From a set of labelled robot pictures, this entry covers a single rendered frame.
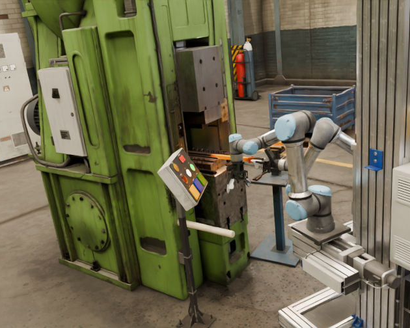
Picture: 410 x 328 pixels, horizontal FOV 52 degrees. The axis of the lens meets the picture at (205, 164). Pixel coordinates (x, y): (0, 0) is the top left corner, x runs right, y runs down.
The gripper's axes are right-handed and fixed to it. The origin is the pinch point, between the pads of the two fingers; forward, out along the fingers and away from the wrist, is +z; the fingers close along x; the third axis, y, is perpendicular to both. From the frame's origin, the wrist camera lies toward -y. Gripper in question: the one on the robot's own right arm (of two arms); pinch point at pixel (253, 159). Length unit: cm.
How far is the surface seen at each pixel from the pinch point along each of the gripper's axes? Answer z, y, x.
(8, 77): 536, -47, 140
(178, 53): 38, -75, -17
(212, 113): 27.2, -32.1, -3.3
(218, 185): 21.9, 16.9, -13.9
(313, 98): 112, 37, 372
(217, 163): 27.7, 4.1, -3.6
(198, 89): 27, -51, -15
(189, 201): 2, 2, -69
